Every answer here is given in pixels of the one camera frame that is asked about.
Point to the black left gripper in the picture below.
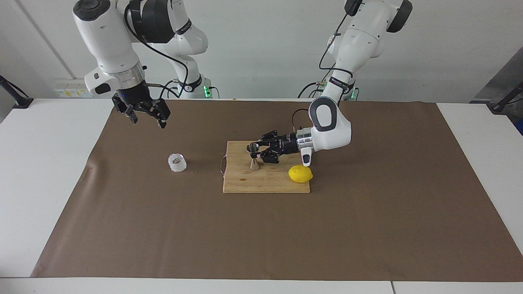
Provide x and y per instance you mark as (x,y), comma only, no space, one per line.
(284,145)

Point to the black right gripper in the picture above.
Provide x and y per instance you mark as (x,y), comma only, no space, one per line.
(132,98)

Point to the steel double jigger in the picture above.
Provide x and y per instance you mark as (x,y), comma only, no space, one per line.
(254,164)

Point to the clear glass cup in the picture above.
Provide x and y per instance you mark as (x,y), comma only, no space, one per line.
(177,162)

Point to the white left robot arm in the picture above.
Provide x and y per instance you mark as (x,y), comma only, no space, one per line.
(359,41)

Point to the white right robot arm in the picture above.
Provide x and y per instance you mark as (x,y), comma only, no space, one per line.
(106,36)

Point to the wooden cutting board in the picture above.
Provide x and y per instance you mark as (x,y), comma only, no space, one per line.
(265,181)

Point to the yellow lemon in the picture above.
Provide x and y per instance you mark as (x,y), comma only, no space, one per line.
(300,174)

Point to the brown paper table mat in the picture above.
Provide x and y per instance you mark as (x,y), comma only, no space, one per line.
(245,237)

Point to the black clamp stand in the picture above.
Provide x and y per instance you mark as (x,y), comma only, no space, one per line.
(20,101)
(500,107)

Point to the dark grey panel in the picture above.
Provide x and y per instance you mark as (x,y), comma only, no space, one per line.
(502,77)

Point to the blue object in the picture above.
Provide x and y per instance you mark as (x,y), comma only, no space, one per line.
(520,126)

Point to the white wall socket strip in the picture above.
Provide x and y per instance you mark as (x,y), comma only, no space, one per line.
(61,93)

